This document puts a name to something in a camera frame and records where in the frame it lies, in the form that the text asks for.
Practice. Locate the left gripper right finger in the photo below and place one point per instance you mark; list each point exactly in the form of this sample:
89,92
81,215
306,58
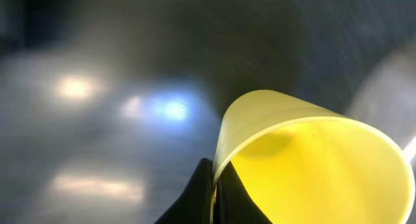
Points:
234,201

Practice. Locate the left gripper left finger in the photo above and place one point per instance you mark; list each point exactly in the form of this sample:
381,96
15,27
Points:
195,201

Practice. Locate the yellow cup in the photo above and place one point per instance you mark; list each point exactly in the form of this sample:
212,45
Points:
318,159

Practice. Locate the steel sink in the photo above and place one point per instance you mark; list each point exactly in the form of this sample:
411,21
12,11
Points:
130,71

